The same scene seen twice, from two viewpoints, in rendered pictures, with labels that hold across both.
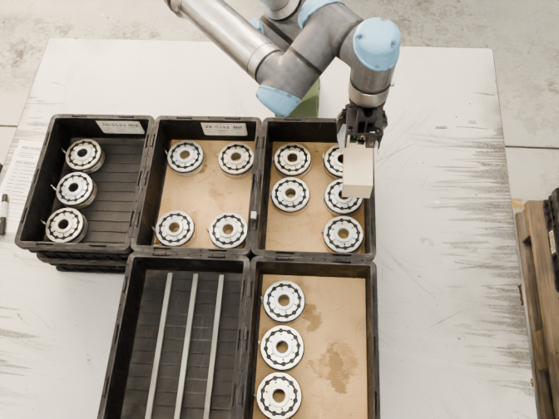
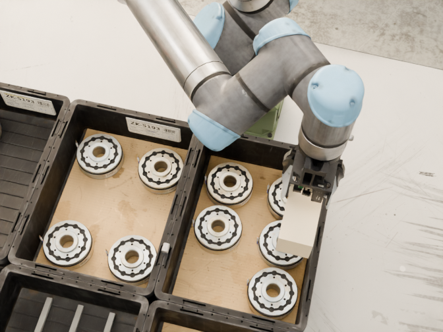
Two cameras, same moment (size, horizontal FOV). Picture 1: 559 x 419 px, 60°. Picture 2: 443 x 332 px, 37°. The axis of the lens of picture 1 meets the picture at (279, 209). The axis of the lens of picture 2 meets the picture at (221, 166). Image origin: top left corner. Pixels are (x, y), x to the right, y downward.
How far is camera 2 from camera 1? 0.15 m
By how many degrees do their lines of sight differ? 3
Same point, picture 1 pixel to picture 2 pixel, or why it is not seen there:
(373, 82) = (325, 136)
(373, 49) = (327, 103)
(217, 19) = (161, 20)
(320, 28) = (275, 62)
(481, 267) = not seen: outside the picture
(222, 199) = (134, 215)
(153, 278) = (28, 300)
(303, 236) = (223, 283)
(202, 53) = not seen: hidden behind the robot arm
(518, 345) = not seen: outside the picture
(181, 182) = (88, 184)
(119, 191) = (9, 181)
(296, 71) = (238, 103)
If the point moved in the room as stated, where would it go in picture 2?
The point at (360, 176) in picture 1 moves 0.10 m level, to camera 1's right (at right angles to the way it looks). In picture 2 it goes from (300, 232) to (358, 235)
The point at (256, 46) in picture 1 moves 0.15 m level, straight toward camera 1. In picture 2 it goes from (199, 62) to (192, 148)
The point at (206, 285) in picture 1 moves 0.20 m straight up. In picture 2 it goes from (91, 322) to (73, 294)
